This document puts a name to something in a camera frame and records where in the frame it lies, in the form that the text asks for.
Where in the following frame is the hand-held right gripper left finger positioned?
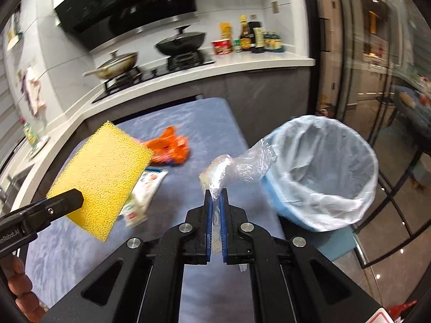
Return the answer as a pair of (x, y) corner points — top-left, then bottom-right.
(40, 190), (213, 323)

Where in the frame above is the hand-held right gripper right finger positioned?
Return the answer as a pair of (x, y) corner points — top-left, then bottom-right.
(220, 189), (384, 323)

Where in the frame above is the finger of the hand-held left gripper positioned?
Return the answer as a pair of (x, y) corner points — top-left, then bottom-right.
(0, 189), (85, 234)

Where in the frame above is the yellow sponge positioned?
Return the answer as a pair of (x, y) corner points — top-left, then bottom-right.
(46, 120), (154, 242)

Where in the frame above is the clear plastic bag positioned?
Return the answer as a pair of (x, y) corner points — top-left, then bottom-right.
(199, 138), (278, 273)

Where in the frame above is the light blue trash bin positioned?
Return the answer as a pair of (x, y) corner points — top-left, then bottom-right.
(261, 168), (371, 233)

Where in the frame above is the translucent bin liner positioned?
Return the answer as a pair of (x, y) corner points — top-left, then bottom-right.
(261, 114), (379, 233)

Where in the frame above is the person's left hand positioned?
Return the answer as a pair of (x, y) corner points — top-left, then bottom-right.
(0, 254), (47, 323)

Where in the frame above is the white tray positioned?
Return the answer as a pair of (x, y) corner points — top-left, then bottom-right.
(27, 135), (51, 159)

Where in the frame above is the white printed packet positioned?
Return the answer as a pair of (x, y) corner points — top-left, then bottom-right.
(121, 167), (169, 228)

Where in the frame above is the green dish soap bottle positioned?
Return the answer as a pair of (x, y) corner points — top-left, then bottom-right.
(23, 121), (39, 147)

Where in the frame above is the orange snack wrapper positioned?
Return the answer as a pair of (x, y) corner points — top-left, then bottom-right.
(141, 126), (192, 166)

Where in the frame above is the blue-grey table cloth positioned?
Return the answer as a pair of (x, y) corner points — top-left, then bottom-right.
(25, 97), (287, 323)

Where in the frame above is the teal stool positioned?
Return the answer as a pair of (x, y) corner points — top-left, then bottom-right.
(279, 213), (359, 262)

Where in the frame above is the hanging pink cloth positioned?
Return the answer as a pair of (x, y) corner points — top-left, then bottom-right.
(21, 66), (47, 117)

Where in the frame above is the kitchen counter cabinet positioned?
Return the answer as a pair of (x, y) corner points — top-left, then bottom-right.
(0, 55), (317, 216)

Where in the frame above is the golden wok with lid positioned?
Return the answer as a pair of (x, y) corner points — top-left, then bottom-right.
(83, 49), (140, 80)

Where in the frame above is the black gas stove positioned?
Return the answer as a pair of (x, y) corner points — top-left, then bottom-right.
(92, 52), (216, 104)

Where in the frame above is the red instant noodle cup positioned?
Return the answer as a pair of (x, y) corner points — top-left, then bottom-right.
(211, 38), (234, 56)

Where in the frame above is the black wok with lid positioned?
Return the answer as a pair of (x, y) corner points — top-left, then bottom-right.
(154, 25), (207, 56)

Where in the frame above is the yellow-capped sauce bottle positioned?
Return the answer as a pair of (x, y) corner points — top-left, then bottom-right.
(239, 15), (253, 52)

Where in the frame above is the cluster of small jars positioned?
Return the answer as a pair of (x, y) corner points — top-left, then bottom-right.
(263, 31), (285, 54)

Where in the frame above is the dark sauce bottle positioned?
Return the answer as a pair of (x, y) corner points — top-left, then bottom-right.
(248, 22), (266, 54)

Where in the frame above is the black range hood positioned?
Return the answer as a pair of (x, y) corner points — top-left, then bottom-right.
(54, 0), (199, 52)

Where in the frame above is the glass sliding door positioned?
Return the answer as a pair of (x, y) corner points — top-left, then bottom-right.
(310, 0), (431, 270)

